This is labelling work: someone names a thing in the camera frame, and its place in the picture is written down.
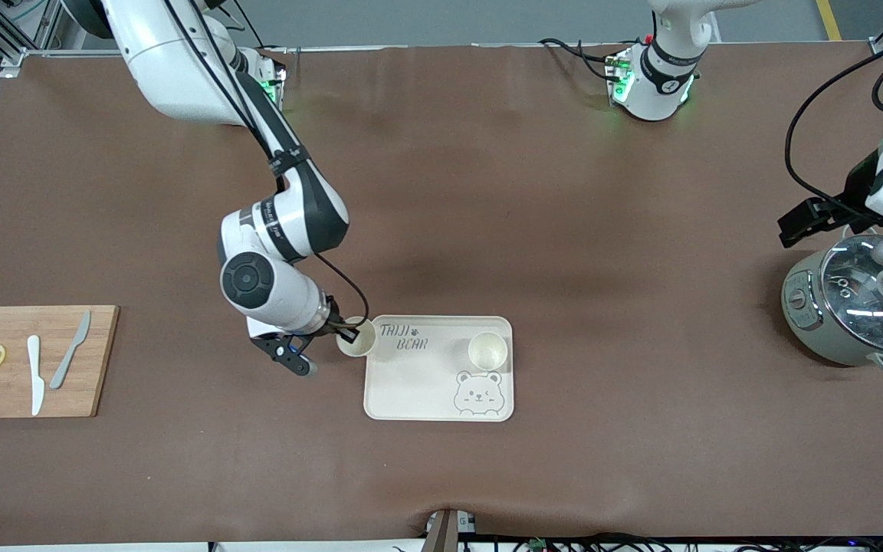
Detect grey-green electric pot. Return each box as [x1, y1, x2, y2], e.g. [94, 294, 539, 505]
[781, 222, 883, 375]

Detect white IKEA cup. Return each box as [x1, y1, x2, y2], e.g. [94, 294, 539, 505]
[336, 316, 377, 359]
[468, 331, 509, 373]

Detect metal table edge bracket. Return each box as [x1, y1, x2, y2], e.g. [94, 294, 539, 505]
[420, 509, 477, 552]

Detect glass pot lid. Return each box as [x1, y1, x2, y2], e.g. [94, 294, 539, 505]
[819, 235, 883, 353]

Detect wooden cutting board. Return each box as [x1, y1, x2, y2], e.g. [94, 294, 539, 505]
[0, 305, 120, 419]

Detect grey plastic knife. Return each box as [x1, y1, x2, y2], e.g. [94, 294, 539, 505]
[49, 310, 92, 390]

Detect white plastic knife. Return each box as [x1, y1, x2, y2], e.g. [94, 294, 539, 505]
[26, 335, 45, 416]

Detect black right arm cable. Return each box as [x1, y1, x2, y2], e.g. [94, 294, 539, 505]
[315, 253, 371, 329]

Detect brown table mat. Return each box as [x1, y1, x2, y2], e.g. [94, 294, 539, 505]
[0, 42, 883, 547]

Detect cream bear print tray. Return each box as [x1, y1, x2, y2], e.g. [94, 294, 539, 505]
[363, 315, 515, 422]

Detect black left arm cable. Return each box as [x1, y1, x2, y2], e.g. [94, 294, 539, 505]
[785, 38, 883, 214]

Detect black base cables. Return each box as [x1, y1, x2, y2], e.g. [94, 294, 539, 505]
[540, 37, 620, 79]

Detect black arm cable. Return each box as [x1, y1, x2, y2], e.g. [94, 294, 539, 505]
[315, 253, 371, 329]
[785, 38, 883, 214]

